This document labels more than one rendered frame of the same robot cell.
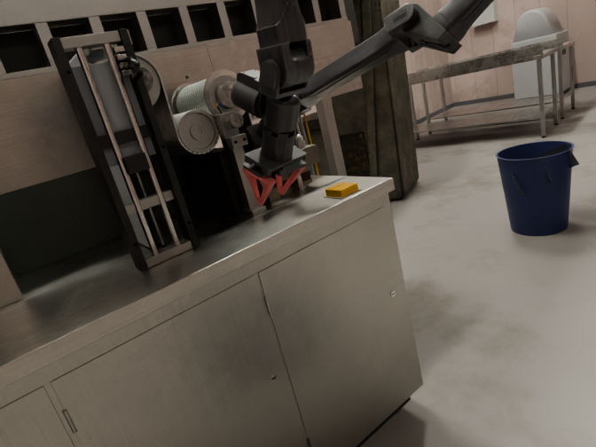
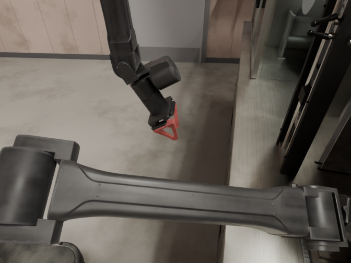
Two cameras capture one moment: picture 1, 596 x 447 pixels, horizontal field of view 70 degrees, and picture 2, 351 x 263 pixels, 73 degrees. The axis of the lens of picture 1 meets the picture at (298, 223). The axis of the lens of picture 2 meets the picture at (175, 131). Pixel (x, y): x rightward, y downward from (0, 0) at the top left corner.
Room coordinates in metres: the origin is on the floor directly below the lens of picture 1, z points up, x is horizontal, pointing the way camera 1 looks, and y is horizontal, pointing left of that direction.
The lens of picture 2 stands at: (1.22, -0.35, 1.50)
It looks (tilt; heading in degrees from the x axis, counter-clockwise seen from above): 39 degrees down; 137
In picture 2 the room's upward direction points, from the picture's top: straight up
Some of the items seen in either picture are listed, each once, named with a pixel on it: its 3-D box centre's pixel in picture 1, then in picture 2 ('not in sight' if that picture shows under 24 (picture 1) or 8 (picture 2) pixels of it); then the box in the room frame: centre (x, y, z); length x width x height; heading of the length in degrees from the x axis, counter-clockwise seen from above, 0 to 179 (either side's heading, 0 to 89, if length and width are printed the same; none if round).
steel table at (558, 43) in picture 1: (493, 88); not in sight; (6.22, -3.23, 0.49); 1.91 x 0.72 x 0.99; 44
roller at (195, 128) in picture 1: (182, 133); not in sight; (1.37, 0.28, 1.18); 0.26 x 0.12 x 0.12; 33
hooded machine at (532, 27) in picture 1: (540, 54); not in sight; (7.33, -4.64, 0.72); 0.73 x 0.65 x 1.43; 43
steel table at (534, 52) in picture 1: (466, 100); not in sight; (5.55, -2.52, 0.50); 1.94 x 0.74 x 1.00; 45
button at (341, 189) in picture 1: (341, 189); not in sight; (1.22, -0.15, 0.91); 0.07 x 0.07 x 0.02; 33
